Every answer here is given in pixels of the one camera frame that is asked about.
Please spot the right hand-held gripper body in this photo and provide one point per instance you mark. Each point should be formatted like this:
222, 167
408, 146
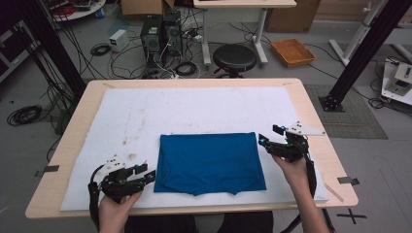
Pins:
293, 150

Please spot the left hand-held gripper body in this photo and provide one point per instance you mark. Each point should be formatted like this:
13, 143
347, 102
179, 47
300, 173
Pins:
118, 187

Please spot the blue t-shirt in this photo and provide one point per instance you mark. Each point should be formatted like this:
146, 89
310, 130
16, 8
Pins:
210, 161

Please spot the person's right hand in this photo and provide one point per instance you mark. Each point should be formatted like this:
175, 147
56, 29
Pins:
298, 174

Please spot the person's left hand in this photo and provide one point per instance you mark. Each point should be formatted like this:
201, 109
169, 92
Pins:
113, 213

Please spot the person's dark pants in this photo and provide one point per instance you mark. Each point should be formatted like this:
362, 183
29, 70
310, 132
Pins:
155, 225

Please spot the thin wooden stick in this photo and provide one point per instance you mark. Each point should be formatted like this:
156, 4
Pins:
333, 192

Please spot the grey tape strip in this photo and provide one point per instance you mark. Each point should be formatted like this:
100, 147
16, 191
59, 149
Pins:
50, 169
348, 180

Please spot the grey floor mat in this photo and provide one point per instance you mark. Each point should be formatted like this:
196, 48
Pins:
353, 113

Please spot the orange basket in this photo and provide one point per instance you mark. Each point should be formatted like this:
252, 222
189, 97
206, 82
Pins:
293, 52

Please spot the white felt mat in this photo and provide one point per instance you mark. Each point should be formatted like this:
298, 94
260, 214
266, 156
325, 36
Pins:
194, 106

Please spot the black round stool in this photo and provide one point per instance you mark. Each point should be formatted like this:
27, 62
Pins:
234, 57

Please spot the black tape cross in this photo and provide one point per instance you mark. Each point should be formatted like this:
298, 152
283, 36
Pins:
351, 216

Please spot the large cardboard box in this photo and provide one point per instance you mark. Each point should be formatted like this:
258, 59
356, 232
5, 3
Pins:
291, 16

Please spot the black metal stand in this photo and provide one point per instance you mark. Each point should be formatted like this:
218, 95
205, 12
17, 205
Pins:
366, 48
53, 48

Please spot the white metal stand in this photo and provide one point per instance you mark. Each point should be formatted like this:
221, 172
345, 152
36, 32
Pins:
356, 35

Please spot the white device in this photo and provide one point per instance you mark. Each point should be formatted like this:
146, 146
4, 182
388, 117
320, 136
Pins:
400, 81

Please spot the white desk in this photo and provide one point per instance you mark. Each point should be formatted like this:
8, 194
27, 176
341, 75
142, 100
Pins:
246, 3

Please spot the black computer tower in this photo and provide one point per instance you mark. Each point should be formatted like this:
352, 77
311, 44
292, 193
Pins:
173, 32
151, 39

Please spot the white power supply box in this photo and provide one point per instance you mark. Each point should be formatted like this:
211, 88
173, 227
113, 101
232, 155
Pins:
118, 40

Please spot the round white table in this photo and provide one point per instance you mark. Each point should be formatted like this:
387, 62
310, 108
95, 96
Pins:
84, 11

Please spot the grey rack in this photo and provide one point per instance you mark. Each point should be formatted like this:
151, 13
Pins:
13, 48

